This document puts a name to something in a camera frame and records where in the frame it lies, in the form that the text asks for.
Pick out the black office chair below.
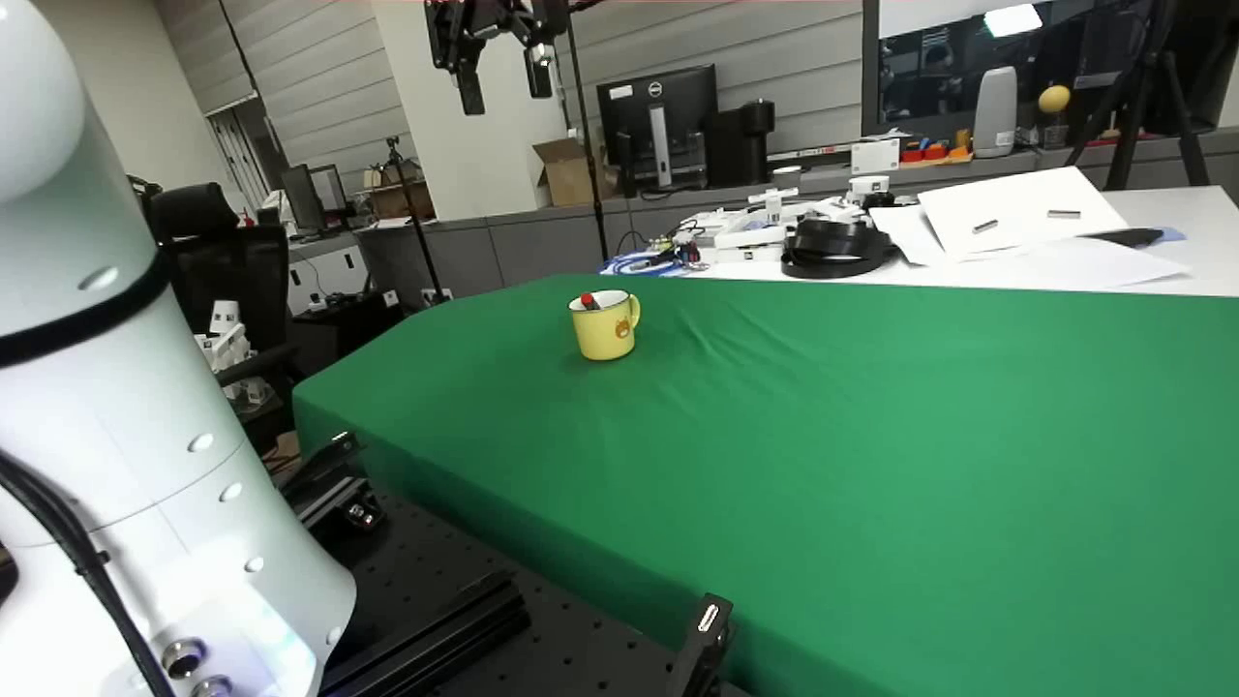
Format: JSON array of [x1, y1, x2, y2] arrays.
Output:
[[148, 182, 292, 392]]

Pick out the black computer monitor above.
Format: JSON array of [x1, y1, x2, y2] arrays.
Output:
[[596, 65, 716, 199]]

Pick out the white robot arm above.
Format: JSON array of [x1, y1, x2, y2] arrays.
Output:
[[0, 0, 529, 697]]

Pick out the white paper sheets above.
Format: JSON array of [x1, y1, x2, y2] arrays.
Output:
[[871, 168, 1188, 292]]

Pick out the coiled black cable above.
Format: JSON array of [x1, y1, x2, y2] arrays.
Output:
[[778, 212, 903, 283]]

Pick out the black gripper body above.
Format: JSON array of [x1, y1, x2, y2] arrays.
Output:
[[421, 0, 574, 70]]

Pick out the yellow ball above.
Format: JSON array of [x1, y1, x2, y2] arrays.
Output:
[[1036, 84, 1073, 118]]

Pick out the black camera stand pole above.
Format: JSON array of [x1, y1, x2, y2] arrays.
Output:
[[565, 14, 611, 269]]

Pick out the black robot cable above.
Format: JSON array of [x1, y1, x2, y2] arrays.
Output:
[[0, 447, 177, 697]]

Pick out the black tripod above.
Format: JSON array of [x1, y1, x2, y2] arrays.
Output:
[[381, 137, 449, 307]]

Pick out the yellow mug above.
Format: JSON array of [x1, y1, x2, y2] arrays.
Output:
[[570, 292, 642, 364]]

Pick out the white speaker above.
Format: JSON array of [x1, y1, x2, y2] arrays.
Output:
[[973, 65, 1018, 160]]

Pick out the cardboard box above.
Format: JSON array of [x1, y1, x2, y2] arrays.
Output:
[[535, 141, 596, 209]]

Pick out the green table cloth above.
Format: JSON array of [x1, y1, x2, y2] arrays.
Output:
[[292, 278, 1239, 697]]

